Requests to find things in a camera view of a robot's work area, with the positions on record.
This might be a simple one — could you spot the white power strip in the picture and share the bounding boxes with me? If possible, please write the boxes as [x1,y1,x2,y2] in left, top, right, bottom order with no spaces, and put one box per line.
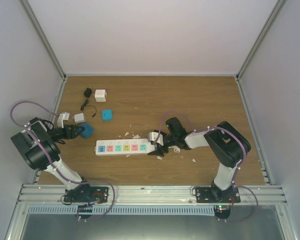
[94,138,156,157]

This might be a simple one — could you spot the white cube adapter tiger sticker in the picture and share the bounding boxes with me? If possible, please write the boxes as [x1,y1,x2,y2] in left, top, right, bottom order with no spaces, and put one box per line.
[94,89,107,103]

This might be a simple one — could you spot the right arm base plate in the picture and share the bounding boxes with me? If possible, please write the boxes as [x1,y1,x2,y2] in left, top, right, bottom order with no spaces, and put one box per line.
[192,186,241,204]

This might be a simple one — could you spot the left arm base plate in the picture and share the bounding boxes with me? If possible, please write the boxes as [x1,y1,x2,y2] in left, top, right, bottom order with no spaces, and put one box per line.
[60,184,109,204]

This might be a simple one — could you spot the light blue adapter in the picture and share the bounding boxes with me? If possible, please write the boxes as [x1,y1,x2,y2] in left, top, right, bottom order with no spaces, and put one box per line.
[101,109,113,121]

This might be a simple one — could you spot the slotted cable duct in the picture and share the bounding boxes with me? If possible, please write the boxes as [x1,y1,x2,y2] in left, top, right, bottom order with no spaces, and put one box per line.
[28,204,215,216]

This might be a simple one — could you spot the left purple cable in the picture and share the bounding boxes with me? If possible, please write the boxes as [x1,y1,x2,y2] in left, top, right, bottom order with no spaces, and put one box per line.
[10,100,116,223]

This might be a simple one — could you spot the black power adapter with cable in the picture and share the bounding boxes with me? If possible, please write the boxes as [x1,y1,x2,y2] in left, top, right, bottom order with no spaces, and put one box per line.
[80,87,97,118]

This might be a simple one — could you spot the small white plug adapter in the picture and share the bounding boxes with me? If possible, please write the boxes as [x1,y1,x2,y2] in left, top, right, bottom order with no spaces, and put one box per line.
[73,112,85,124]

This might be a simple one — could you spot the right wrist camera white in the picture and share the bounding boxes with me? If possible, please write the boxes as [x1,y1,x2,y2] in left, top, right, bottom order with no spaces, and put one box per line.
[147,131,164,146]

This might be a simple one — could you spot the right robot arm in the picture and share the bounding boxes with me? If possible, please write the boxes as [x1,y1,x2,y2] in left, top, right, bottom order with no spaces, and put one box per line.
[147,117,251,203]

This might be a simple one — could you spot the blue cube adapter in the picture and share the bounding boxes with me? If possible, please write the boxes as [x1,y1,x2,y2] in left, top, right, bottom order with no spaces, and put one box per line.
[80,122,94,139]

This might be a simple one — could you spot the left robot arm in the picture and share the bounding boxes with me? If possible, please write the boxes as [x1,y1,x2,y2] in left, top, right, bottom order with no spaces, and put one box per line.
[10,117,93,203]

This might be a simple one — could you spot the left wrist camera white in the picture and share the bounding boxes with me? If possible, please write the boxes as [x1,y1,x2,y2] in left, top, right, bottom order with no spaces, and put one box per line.
[56,112,70,128]

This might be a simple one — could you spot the aluminium front rail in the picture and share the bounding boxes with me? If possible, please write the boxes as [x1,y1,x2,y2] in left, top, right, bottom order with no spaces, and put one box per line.
[17,184,287,206]

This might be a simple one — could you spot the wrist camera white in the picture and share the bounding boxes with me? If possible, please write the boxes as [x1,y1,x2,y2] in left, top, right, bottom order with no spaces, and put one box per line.
[56,112,70,128]
[147,131,164,146]

